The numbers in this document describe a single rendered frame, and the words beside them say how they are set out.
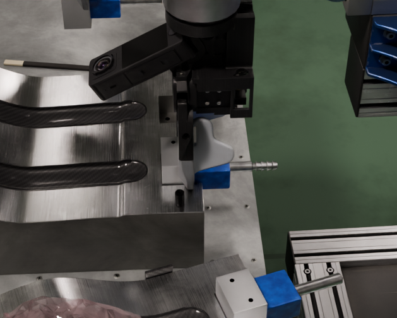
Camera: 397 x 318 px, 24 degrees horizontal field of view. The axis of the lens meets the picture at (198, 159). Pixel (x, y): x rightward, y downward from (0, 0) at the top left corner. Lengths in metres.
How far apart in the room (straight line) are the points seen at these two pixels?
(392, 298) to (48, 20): 0.85
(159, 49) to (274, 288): 0.27
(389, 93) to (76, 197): 0.54
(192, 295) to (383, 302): 0.90
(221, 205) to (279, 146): 1.31
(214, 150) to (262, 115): 1.55
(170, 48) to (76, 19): 0.35
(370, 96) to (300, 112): 1.18
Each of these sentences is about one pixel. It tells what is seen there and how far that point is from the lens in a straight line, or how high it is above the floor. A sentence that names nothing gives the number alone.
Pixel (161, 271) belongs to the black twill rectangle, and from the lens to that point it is 0.97.
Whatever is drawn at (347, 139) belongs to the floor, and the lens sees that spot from 2.47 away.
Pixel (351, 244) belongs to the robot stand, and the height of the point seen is 0.23.
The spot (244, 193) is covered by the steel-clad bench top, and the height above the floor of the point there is 0.80.
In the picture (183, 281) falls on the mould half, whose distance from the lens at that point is 0.97.
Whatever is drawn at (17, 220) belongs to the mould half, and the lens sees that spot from 1.01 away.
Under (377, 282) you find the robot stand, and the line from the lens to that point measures 1.85.
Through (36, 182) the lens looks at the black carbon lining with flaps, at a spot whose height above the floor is 0.88.
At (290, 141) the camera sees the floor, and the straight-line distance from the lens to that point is 2.44.
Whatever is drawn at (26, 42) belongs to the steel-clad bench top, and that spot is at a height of 0.80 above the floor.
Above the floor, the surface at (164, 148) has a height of 0.92.
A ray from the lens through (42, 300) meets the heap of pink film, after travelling 0.87.
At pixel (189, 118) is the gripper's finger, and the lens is 0.93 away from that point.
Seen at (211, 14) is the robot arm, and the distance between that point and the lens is 0.87.
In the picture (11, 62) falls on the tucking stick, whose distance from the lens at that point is 1.37.
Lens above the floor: 1.59
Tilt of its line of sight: 42 degrees down
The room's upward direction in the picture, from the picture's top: straight up
